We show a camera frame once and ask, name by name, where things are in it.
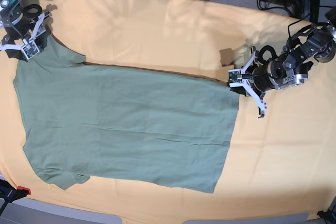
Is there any green T-shirt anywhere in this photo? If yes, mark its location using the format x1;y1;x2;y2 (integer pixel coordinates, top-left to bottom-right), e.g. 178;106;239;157
13;36;239;193

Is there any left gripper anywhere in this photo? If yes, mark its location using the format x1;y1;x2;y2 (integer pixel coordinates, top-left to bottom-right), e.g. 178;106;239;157
247;61;281;96

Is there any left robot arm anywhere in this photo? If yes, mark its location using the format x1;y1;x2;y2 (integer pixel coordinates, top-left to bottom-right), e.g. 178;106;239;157
231;7;335;100

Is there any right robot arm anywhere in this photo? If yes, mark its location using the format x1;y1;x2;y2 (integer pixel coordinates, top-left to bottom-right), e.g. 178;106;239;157
1;0;50;52

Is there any yellow tablecloth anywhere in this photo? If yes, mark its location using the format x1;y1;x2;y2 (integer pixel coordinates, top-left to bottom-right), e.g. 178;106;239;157
1;0;335;223

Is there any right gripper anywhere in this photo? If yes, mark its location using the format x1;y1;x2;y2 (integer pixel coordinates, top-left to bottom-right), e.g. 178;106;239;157
5;12;49;48

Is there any black corner clamp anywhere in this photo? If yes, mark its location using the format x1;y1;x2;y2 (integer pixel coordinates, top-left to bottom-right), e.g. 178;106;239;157
317;209;336;224

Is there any blue red clamp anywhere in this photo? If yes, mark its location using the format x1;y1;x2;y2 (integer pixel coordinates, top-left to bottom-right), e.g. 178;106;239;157
1;179;31;214

